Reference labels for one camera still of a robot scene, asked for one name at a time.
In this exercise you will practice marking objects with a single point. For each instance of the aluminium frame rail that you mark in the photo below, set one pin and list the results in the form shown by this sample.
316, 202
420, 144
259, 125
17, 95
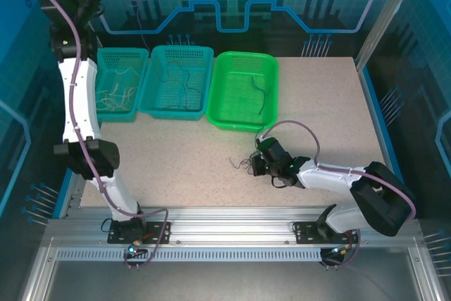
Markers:
229, 220

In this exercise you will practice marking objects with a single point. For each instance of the teal perforated plastic basket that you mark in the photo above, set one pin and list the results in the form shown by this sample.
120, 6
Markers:
120, 59
158, 103

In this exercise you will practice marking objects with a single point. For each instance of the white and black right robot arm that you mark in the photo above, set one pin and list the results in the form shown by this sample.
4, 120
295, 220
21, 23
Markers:
327, 177

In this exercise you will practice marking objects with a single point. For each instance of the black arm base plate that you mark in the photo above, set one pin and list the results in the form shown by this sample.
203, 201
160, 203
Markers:
158, 232
306, 234

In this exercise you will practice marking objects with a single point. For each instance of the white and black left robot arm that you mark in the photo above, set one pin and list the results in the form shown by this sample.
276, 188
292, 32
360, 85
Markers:
79, 103

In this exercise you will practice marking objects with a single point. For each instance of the bright green plastic basket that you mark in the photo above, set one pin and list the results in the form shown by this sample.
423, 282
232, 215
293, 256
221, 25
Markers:
232, 103

